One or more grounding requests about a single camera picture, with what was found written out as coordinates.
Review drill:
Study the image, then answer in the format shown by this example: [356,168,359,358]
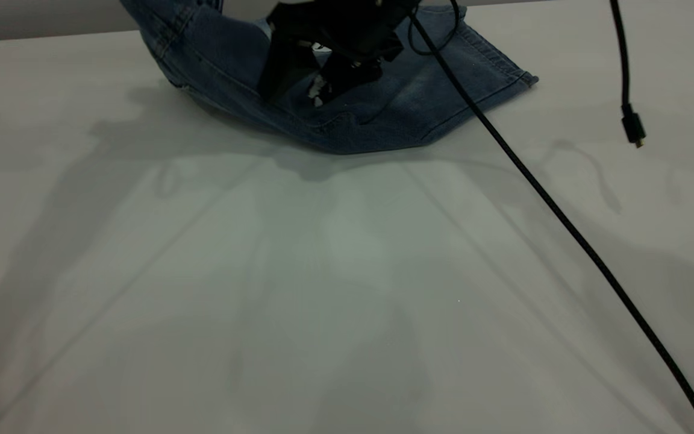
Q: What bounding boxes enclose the black cable with plug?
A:
[609,0,647,149]

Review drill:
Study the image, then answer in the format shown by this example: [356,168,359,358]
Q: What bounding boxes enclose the thick black cable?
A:
[407,9,694,434]

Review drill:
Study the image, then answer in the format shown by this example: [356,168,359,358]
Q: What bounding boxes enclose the blue denim kids pants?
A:
[119,0,539,155]

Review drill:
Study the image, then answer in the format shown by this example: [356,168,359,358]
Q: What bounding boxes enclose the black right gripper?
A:
[260,0,420,108]

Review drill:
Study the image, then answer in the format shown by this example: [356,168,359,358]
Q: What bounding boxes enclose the thin black looped cable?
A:
[407,0,463,57]

